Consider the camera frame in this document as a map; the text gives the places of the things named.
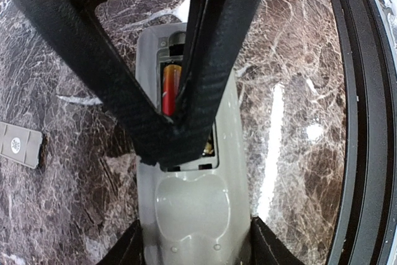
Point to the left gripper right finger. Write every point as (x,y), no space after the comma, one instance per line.
(267,248)

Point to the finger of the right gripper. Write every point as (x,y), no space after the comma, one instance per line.
(214,35)

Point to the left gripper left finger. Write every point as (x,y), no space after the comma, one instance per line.
(128,250)

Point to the grey remote control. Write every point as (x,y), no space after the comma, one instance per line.
(198,212)

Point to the red AAA battery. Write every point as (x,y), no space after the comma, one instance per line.
(170,88)

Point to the grey battery cover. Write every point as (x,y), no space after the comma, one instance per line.
(21,145)

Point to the gold grey AAA battery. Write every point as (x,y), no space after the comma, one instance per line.
(209,149)

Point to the black front rail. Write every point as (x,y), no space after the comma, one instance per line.
(366,226)

